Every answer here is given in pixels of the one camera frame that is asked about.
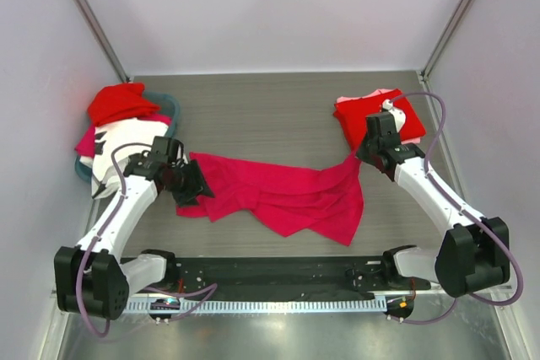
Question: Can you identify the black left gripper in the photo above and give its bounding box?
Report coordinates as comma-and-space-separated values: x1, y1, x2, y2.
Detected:
164, 159, 214, 207

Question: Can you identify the magenta pink t shirt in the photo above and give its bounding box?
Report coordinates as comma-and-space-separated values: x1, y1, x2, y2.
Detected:
176, 153, 365, 246

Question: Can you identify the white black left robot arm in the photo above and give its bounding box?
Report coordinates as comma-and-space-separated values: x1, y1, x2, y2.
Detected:
53, 137, 213, 320

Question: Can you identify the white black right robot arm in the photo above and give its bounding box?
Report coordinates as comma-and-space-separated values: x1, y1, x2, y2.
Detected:
356, 99, 510, 298

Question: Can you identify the teal laundry basket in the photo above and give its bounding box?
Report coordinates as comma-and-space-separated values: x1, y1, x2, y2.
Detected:
74, 90, 181, 183

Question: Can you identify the white black printed t shirt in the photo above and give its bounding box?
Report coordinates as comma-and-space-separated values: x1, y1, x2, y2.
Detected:
81, 114, 170, 200

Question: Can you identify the red t shirt in basket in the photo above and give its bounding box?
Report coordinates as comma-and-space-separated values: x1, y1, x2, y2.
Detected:
87, 83, 160, 126

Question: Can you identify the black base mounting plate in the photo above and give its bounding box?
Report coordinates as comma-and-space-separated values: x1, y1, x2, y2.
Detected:
152, 256, 430, 302

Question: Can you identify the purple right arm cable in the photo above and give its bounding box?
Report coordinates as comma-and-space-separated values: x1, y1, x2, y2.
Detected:
387, 90, 527, 325

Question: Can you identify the slotted white cable duct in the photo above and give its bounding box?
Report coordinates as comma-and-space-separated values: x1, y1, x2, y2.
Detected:
124, 296, 387, 314

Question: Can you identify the right aluminium frame post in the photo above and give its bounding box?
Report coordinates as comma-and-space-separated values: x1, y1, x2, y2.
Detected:
418, 0, 475, 82

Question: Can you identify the aluminium frame post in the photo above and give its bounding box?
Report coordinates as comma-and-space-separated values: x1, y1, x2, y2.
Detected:
73, 0, 130, 83
418, 0, 475, 82

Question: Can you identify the left aluminium frame post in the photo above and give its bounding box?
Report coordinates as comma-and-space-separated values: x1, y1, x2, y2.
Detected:
73, 0, 130, 83

